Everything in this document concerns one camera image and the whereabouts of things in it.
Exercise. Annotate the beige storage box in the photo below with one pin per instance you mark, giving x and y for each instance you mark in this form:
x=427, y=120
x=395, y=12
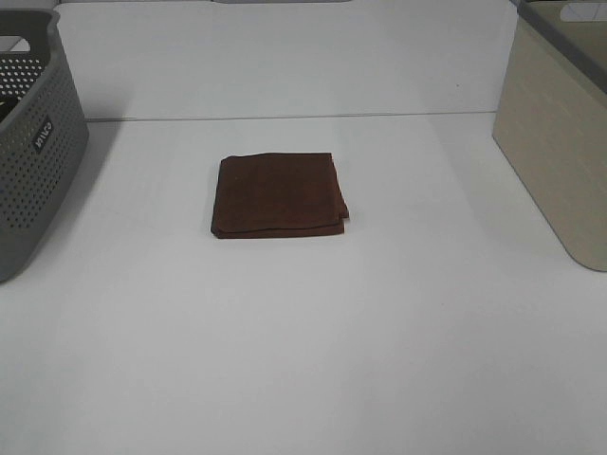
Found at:
x=551, y=121

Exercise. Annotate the brown towel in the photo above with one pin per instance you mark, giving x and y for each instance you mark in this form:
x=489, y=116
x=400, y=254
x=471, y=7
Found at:
x=278, y=195

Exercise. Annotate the grey perforated plastic basket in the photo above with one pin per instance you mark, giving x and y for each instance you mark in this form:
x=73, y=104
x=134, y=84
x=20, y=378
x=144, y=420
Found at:
x=43, y=133

